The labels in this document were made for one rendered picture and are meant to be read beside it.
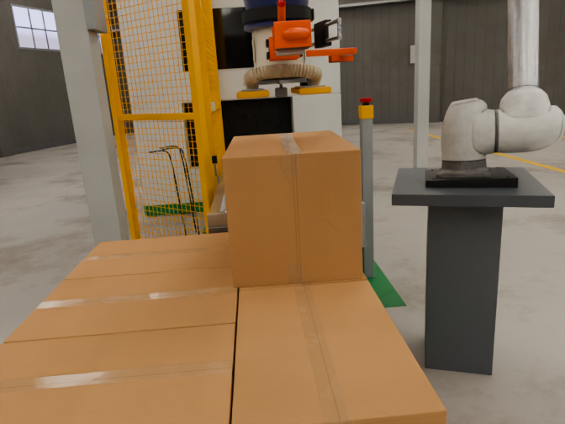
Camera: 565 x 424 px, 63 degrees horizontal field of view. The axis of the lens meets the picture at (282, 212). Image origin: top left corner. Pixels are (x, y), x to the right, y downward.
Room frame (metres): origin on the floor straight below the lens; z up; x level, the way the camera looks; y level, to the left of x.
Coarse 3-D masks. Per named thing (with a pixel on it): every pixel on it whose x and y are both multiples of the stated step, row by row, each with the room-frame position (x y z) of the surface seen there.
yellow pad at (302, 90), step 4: (304, 84) 1.68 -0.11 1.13; (292, 88) 1.72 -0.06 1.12; (296, 88) 1.55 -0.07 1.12; (300, 88) 1.45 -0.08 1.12; (304, 88) 1.45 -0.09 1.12; (308, 88) 1.45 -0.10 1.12; (312, 88) 1.45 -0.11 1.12; (316, 88) 1.45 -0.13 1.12; (320, 88) 1.45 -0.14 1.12; (324, 88) 1.45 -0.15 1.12; (328, 88) 1.45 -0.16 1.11; (292, 92) 1.72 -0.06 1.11; (296, 92) 1.55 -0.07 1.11; (300, 92) 1.45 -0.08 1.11; (304, 92) 1.45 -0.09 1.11; (308, 92) 1.45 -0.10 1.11; (312, 92) 1.45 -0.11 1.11; (316, 92) 1.45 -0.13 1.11; (320, 92) 1.45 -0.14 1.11; (324, 92) 1.45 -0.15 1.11; (328, 92) 1.45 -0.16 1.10
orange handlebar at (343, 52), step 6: (282, 30) 0.97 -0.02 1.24; (288, 30) 0.96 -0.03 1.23; (294, 30) 0.96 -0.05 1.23; (300, 30) 0.96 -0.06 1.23; (306, 30) 0.97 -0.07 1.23; (282, 36) 0.97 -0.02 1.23; (288, 36) 0.96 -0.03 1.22; (294, 36) 0.96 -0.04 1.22; (300, 36) 0.96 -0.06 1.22; (306, 36) 0.97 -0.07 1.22; (336, 48) 1.66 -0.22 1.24; (342, 48) 1.66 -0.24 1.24; (348, 48) 1.66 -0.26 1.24; (354, 48) 1.67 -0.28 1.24; (306, 54) 1.65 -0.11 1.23; (312, 54) 1.65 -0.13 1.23; (318, 54) 1.65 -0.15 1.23; (324, 54) 1.66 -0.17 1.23; (330, 54) 1.66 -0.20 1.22; (336, 54) 1.66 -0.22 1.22; (342, 54) 1.66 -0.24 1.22; (348, 54) 1.66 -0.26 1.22; (354, 54) 1.68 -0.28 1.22
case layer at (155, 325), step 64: (128, 256) 1.66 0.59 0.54; (192, 256) 1.61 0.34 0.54; (64, 320) 1.17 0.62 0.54; (128, 320) 1.14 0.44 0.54; (192, 320) 1.12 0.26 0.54; (256, 320) 1.10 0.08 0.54; (320, 320) 1.08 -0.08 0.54; (384, 320) 1.06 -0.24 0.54; (0, 384) 0.88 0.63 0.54; (64, 384) 0.87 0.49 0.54; (128, 384) 0.85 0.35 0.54; (192, 384) 0.84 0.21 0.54; (256, 384) 0.82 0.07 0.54; (320, 384) 0.81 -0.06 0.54; (384, 384) 0.80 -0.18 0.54
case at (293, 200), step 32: (224, 160) 1.31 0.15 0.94; (256, 160) 1.31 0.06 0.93; (288, 160) 1.31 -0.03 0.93; (320, 160) 1.32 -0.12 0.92; (352, 160) 1.32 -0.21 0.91; (224, 192) 1.31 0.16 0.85; (256, 192) 1.31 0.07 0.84; (288, 192) 1.31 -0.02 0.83; (320, 192) 1.32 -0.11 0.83; (352, 192) 1.32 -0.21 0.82; (256, 224) 1.31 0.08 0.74; (288, 224) 1.31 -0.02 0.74; (320, 224) 1.32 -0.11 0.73; (352, 224) 1.32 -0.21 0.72; (256, 256) 1.31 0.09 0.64; (288, 256) 1.31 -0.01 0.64; (320, 256) 1.32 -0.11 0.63; (352, 256) 1.32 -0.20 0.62
